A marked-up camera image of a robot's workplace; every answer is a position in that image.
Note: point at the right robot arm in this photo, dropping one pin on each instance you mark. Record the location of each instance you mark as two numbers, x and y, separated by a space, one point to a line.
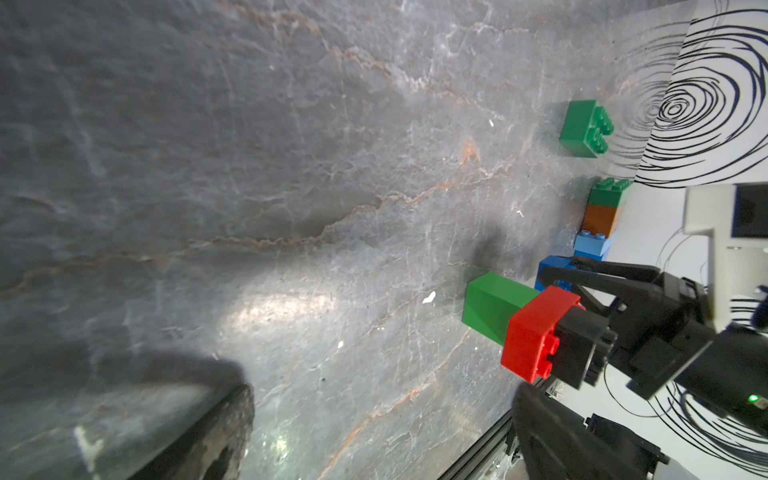
729 377

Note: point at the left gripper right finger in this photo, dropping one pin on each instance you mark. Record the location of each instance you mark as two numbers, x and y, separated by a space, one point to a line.
555 444

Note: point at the red long lego brick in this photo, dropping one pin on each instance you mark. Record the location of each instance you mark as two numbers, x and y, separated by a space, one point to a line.
531 341

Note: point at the small black lego brick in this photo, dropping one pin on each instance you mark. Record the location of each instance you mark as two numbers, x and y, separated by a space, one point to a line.
571 359

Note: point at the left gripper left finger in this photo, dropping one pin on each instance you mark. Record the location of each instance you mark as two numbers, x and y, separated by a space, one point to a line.
213 448

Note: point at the black front rail frame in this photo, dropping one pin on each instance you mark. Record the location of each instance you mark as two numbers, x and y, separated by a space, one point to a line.
489 457

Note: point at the small orange lego brick front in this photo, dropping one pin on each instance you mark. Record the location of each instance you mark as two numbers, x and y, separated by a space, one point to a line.
600 219

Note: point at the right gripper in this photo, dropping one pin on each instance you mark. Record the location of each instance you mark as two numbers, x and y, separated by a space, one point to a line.
658 323

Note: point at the small green lego brick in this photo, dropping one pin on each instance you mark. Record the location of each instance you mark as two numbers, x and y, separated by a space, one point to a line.
490 301

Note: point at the dark green long lego brick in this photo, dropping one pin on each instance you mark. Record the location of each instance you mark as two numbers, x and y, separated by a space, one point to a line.
610 192

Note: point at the light blue long lego brick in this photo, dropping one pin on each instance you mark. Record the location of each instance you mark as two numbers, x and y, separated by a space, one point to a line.
593 246

